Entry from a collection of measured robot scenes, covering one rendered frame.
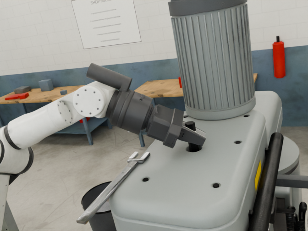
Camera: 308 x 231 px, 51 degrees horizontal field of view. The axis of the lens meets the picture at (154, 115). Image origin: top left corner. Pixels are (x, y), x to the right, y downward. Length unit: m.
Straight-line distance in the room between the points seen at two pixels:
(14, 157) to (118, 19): 4.93
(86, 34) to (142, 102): 5.36
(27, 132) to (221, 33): 0.50
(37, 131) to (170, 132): 0.30
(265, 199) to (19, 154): 0.55
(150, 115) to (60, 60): 5.88
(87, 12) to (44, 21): 0.98
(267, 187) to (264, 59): 4.30
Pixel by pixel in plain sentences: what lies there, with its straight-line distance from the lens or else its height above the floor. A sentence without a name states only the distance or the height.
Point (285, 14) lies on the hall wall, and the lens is 4.87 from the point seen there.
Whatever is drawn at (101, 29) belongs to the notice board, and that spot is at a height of 1.82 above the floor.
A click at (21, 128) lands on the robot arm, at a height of 2.01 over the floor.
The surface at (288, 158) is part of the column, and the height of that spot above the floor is 1.56.
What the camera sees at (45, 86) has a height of 0.98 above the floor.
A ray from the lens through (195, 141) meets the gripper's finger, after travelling 0.72.
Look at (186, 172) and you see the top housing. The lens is 0.66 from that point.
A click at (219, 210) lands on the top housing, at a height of 1.88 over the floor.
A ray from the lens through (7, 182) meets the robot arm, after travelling 0.84.
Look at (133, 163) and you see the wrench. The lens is 0.72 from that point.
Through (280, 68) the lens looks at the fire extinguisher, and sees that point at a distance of 4.86.
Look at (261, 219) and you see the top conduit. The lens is 0.67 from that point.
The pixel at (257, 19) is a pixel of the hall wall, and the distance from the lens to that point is 4.91.
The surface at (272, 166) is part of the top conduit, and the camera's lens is 0.82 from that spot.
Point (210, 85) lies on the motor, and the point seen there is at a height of 1.99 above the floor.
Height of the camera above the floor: 2.23
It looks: 20 degrees down
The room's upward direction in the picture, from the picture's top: 11 degrees counter-clockwise
